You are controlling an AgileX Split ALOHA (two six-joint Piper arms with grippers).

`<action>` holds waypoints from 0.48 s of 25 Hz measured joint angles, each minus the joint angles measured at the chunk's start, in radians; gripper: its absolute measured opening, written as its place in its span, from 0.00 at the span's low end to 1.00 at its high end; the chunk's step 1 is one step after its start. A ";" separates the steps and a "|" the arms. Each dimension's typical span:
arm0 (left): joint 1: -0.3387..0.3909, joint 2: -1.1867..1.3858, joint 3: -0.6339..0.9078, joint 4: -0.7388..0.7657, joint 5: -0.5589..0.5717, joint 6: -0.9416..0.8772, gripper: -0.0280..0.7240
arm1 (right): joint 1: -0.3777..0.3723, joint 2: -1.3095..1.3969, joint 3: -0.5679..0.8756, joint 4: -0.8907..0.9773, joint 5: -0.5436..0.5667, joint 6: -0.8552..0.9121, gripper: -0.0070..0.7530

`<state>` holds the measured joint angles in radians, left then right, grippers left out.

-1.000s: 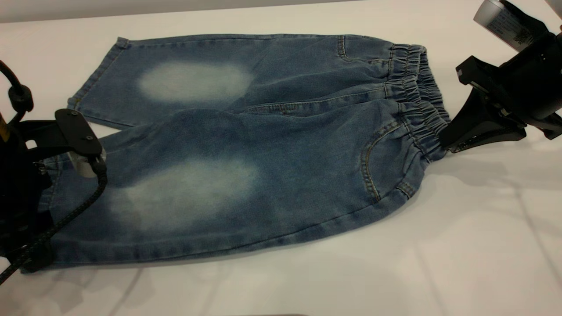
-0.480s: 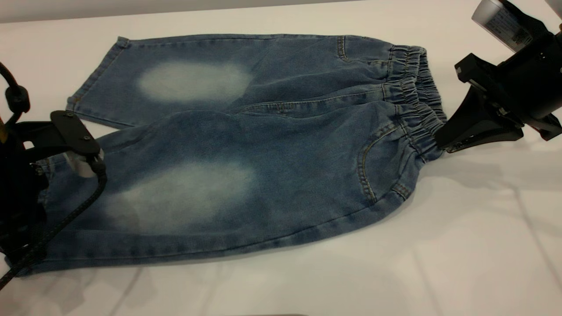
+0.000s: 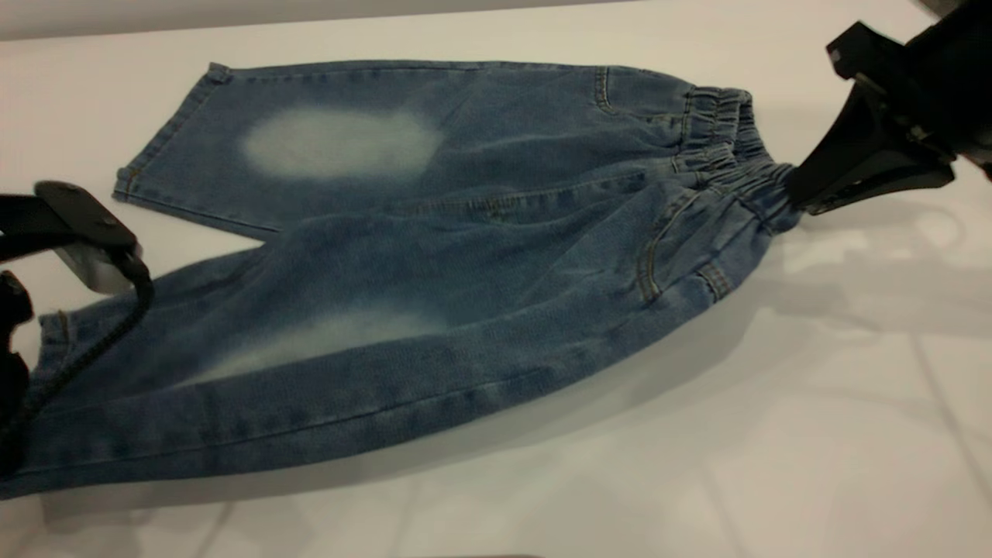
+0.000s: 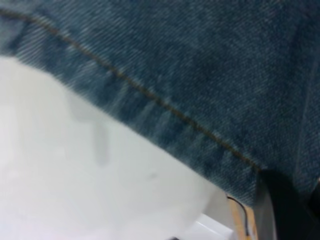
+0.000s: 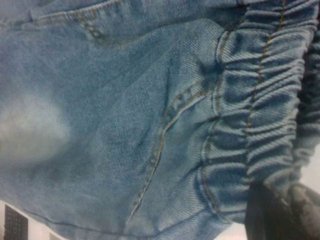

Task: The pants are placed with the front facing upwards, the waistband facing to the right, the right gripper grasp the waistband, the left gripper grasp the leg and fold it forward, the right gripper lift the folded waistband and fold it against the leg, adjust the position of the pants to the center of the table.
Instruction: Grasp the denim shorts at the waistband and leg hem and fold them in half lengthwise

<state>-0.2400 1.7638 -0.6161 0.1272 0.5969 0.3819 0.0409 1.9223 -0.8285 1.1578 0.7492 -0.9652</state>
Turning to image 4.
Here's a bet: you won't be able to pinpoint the blue denim pants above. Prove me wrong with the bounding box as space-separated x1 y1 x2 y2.
0 0 320 208

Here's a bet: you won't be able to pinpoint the thin black wire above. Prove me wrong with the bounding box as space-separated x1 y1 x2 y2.
226 195 252 237

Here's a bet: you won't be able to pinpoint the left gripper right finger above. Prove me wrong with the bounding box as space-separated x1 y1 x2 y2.
309 189 320 240

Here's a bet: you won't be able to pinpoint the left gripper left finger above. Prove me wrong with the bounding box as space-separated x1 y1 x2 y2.
256 168 315 240

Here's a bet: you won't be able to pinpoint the white glossy panel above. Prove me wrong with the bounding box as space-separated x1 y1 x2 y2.
172 212 237 240

